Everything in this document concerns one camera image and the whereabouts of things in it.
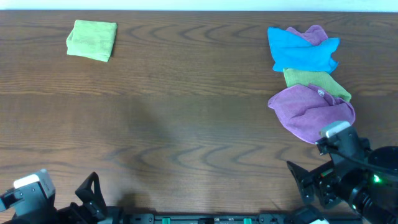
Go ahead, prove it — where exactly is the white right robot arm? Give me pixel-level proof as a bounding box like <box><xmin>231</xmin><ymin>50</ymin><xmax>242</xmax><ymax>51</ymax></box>
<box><xmin>287</xmin><ymin>146</ymin><xmax>397</xmax><ymax>223</ymax></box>

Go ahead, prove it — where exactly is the blue microfiber cloth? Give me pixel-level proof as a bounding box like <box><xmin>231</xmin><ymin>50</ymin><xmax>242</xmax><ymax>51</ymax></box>
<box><xmin>267</xmin><ymin>27</ymin><xmax>340</xmax><ymax>73</ymax></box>

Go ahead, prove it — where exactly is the white cloth care label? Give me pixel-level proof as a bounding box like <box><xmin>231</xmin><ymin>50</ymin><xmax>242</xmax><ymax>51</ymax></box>
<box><xmin>318</xmin><ymin>89</ymin><xmax>325</xmax><ymax>96</ymax></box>

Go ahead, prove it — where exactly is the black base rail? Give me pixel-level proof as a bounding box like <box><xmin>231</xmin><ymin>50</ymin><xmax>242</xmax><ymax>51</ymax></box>
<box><xmin>118</xmin><ymin>211</ymin><xmax>363</xmax><ymax>224</ymax></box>

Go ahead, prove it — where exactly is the purple microfiber cloth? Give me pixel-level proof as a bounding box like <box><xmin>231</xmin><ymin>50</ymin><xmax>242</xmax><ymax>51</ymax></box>
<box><xmin>268</xmin><ymin>84</ymin><xmax>356</xmax><ymax>144</ymax></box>

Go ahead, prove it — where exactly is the light green microfiber cloth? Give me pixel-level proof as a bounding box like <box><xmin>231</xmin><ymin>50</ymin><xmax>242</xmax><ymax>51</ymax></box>
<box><xmin>66</xmin><ymin>20</ymin><xmax>118</xmax><ymax>62</ymax></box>

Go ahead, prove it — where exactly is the purple cloth behind blue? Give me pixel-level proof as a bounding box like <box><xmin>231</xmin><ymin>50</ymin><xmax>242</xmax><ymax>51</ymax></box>
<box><xmin>286</xmin><ymin>25</ymin><xmax>328</xmax><ymax>45</ymax></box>

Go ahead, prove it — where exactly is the olive green microfiber cloth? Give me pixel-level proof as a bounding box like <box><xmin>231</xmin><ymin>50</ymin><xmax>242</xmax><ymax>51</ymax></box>
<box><xmin>283</xmin><ymin>68</ymin><xmax>352</xmax><ymax>101</ymax></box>

